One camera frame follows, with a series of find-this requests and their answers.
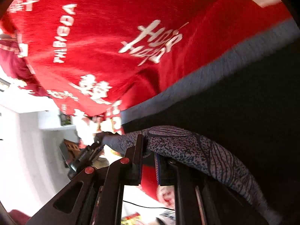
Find black pants patterned waistband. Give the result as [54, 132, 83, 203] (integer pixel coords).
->
[102, 19, 299, 224]

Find wooden chair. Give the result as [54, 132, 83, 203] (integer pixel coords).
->
[59, 139, 80, 168]

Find red sofa cover white text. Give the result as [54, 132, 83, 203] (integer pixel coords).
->
[0, 0, 293, 207]

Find black cable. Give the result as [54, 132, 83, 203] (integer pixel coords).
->
[122, 199, 176, 211]

